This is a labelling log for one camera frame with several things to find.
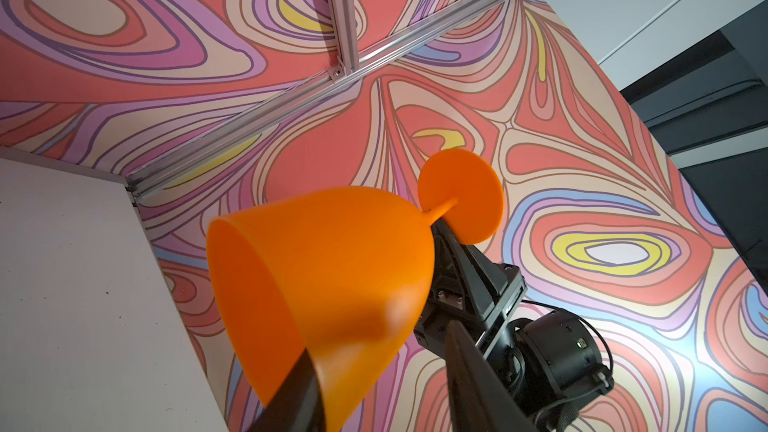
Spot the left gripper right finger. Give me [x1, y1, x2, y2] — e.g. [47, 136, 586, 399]
[445, 321, 536, 432]

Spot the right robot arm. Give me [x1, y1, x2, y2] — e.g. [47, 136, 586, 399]
[414, 220, 615, 431]

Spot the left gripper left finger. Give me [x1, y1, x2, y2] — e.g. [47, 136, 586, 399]
[247, 350, 326, 432]

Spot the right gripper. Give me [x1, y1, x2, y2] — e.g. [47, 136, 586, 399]
[414, 219, 527, 366]

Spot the orange wine glass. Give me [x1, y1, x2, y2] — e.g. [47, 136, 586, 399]
[206, 149, 504, 431]

